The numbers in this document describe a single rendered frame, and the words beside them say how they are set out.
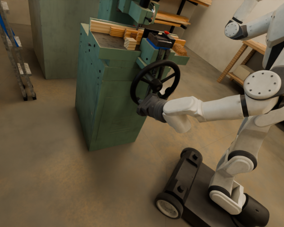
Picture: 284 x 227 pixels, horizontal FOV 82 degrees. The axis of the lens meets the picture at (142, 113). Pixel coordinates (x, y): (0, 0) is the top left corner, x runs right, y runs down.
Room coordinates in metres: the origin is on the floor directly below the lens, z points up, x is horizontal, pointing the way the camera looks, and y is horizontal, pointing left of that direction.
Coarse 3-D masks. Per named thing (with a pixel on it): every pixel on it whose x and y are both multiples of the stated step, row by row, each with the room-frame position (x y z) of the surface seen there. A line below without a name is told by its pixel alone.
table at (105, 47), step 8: (88, 32) 0.86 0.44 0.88; (96, 32) 0.85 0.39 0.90; (88, 40) 0.85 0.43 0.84; (96, 40) 0.76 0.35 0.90; (104, 40) 0.80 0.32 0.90; (112, 40) 0.84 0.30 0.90; (120, 40) 0.89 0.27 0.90; (96, 48) 0.74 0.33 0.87; (104, 48) 0.72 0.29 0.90; (112, 48) 0.75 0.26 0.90; (120, 48) 0.79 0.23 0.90; (136, 48) 0.88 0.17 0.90; (104, 56) 0.73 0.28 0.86; (112, 56) 0.76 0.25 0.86; (120, 56) 0.79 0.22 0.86; (128, 56) 0.82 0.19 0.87; (136, 56) 0.85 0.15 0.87; (176, 56) 1.04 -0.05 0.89; (184, 56) 1.08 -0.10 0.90; (144, 64) 0.80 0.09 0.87; (184, 64) 1.11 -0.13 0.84
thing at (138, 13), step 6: (132, 0) 1.05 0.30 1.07; (132, 6) 1.02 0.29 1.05; (138, 6) 0.98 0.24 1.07; (132, 12) 1.01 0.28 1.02; (138, 12) 0.96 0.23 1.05; (144, 12) 0.96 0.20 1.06; (150, 12) 0.98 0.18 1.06; (138, 18) 0.95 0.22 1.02; (144, 18) 0.97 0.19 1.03; (144, 24) 0.97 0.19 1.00
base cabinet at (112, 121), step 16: (80, 48) 1.11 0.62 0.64; (80, 64) 1.08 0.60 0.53; (80, 80) 1.05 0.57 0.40; (96, 80) 0.79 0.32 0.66; (80, 96) 1.02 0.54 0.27; (96, 96) 0.76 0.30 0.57; (112, 96) 0.79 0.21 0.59; (128, 96) 0.87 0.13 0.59; (144, 96) 0.95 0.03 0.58; (80, 112) 0.99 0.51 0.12; (96, 112) 0.74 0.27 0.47; (112, 112) 0.81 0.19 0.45; (128, 112) 0.90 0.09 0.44; (96, 128) 0.75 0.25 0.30; (112, 128) 0.83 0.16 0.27; (128, 128) 0.94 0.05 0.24; (96, 144) 0.77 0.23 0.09; (112, 144) 0.87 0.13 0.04
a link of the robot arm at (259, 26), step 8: (264, 16) 1.08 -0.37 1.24; (232, 24) 1.12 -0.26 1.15; (248, 24) 1.10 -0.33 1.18; (256, 24) 1.08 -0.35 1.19; (264, 24) 1.06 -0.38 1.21; (224, 32) 1.13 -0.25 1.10; (232, 32) 1.11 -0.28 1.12; (240, 32) 1.09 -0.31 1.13; (248, 32) 1.08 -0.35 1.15; (256, 32) 1.07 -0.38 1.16; (264, 32) 1.07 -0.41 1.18
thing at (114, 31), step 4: (112, 28) 0.90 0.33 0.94; (116, 28) 0.92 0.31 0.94; (120, 28) 0.94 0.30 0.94; (112, 32) 0.90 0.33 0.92; (116, 32) 0.91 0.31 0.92; (120, 32) 0.93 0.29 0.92; (120, 36) 0.93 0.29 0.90; (176, 40) 1.21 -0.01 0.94; (180, 40) 1.24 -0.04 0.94; (184, 40) 1.28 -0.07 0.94; (180, 44) 1.25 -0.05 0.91; (184, 44) 1.27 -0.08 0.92
